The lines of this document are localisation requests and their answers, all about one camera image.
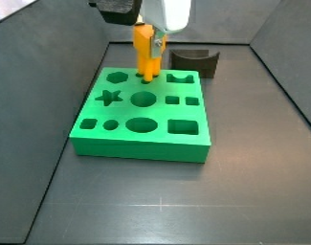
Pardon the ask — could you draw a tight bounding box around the yellow three prong object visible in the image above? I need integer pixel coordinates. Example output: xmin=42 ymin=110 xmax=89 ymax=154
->
xmin=134 ymin=24 xmax=167 ymax=83

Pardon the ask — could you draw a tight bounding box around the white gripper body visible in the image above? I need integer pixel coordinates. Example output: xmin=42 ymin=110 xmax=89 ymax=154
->
xmin=141 ymin=0 xmax=193 ymax=33

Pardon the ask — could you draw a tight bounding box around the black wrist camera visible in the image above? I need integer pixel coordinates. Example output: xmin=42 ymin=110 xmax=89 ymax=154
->
xmin=89 ymin=0 xmax=142 ymax=26

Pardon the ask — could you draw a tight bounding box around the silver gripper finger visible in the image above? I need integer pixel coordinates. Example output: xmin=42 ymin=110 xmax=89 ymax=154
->
xmin=150 ymin=28 xmax=166 ymax=58

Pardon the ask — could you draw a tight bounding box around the green foam shape board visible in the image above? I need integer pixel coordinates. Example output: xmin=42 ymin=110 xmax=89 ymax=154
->
xmin=70 ymin=67 xmax=211 ymax=163

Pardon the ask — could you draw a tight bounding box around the black cradle fixture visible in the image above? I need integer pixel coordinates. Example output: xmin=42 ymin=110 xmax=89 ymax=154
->
xmin=170 ymin=49 xmax=221 ymax=78

